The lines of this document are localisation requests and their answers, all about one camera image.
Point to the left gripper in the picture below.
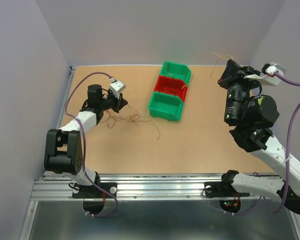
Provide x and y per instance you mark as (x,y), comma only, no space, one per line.
(120,103)

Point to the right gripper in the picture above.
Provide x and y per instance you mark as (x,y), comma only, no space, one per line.
(230,73)

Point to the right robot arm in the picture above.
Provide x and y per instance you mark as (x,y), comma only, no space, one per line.
(251,118)

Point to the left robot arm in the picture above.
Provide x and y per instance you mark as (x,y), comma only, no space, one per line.
(86,183)

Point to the near green plastic bin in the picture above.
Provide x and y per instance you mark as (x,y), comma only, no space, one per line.
(165,106)

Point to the green plastic bin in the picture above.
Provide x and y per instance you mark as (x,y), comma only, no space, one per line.
(176,71)
(165,106)

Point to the far green plastic bin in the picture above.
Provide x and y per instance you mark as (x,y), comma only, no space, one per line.
(176,71)

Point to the red plastic bin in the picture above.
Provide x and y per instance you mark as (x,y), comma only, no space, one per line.
(171,86)

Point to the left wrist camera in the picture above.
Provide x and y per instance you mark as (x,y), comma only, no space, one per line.
(116,87)

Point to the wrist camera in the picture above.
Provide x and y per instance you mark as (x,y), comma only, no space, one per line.
(268,71)
(116,87)

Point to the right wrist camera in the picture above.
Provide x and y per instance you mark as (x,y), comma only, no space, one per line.
(268,71)

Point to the left aluminium frame post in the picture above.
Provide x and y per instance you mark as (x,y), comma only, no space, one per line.
(63,100)

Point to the aluminium mounting rail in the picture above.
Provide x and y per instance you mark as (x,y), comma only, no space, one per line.
(130,187)

